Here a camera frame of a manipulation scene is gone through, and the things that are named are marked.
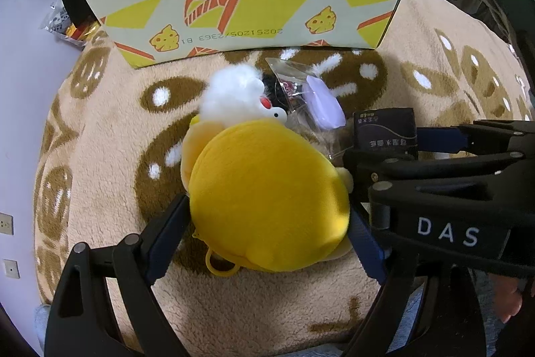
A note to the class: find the plastic bag of plush toys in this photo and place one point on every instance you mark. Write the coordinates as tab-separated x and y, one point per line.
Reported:
62	24

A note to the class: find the small black box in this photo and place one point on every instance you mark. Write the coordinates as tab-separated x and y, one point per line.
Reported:
384	135

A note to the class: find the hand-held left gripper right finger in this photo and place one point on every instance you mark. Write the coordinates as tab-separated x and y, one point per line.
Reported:
368	252

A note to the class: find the yellow plush toy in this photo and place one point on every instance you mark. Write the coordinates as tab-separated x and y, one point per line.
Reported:
267	194

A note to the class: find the beige butterfly pattern blanket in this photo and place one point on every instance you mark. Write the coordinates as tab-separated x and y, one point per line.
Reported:
125	131

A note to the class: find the white wall socket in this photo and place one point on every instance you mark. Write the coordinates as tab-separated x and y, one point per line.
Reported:
10	268
5	224

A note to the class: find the clear bag with purple item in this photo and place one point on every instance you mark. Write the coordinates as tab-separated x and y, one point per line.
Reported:
324	106

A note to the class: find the white fluffy plush toy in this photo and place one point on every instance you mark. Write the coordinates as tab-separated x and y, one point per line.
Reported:
234	93

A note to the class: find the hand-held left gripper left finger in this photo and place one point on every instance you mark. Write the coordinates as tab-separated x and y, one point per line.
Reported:
167	231

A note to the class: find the blue fuzzy blanket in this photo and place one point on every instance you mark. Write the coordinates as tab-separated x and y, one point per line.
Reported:
413	311

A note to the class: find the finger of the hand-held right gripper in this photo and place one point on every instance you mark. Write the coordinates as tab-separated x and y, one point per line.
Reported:
418	169
439	139

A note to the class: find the person's right hand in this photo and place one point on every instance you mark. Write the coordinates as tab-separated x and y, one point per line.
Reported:
508	294

